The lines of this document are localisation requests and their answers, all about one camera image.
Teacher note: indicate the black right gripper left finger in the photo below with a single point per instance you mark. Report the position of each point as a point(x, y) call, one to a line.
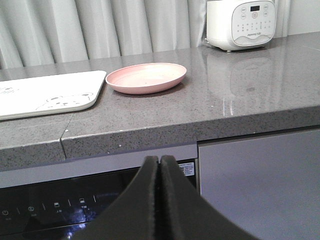
point(132, 216)

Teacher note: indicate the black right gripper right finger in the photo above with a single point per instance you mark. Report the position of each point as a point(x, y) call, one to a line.
point(185, 214)

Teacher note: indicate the pink round plate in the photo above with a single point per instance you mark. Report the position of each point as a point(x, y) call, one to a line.
point(147, 78)

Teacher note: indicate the cream bear serving tray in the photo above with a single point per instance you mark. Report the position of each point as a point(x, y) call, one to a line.
point(46, 95)

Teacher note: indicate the grey cabinet door centre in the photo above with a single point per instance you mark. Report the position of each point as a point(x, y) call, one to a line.
point(268, 185)

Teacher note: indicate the white rice cooker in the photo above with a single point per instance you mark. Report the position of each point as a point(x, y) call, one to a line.
point(233, 25)

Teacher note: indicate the white pleated curtain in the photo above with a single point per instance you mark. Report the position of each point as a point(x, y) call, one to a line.
point(41, 32)

